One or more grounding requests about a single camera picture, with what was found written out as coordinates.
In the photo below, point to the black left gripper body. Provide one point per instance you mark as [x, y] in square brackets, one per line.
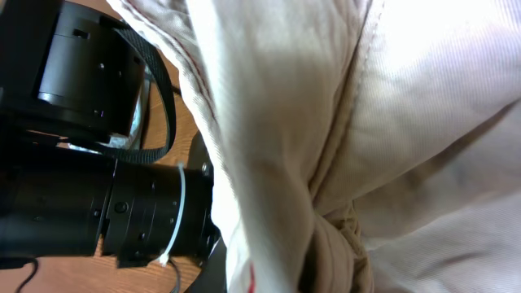
[211, 278]

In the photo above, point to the beige shorts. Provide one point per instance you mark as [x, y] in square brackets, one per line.
[357, 146]

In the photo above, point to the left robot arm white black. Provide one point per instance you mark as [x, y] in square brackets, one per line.
[87, 112]

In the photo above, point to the white zip tie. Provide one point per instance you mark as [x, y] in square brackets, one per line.
[164, 257]

